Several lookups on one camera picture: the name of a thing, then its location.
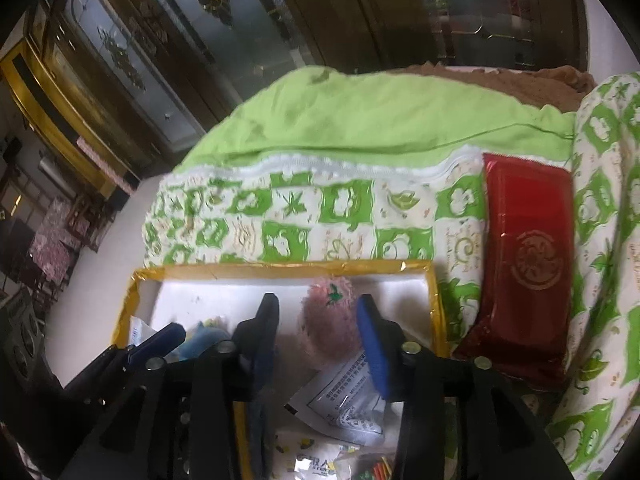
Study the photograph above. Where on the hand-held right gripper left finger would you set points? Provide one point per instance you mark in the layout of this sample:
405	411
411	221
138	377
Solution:
265	350

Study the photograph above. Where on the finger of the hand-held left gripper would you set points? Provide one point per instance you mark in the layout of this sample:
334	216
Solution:
157	340
100	367

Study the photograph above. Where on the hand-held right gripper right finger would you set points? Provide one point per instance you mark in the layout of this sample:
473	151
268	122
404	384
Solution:
375	355

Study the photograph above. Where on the white desiccant sachet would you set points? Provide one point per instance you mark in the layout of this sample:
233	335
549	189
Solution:
340	400
140	332

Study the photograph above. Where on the blue knitted cloth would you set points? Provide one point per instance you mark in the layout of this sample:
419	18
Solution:
210	335

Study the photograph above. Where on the pink fuzzy plush item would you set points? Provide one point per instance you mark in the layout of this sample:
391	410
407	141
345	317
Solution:
325	325

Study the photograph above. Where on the gold-edged white tray box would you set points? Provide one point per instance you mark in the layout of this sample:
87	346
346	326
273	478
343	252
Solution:
200	295

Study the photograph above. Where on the white tissue pack yellow print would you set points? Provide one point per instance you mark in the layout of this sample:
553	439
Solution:
295	447

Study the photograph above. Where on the clear bag of coloured sticks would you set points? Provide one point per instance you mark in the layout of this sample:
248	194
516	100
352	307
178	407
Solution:
372	470

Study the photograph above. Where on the pink floral cushioned chair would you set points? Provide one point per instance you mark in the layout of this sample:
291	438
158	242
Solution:
50	245

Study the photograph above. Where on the red foil packet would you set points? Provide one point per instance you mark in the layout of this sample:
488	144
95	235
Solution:
525	260

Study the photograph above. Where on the plain green bedsheet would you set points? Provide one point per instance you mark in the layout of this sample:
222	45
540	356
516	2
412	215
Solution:
350	120

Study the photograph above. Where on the gold-framed cabinet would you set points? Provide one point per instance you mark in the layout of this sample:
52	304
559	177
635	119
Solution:
45	110

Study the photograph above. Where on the brown blanket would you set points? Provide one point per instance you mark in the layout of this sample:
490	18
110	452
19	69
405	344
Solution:
500	87

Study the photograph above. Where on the wooden glass-panel doors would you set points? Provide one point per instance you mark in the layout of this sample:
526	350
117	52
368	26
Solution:
360	10

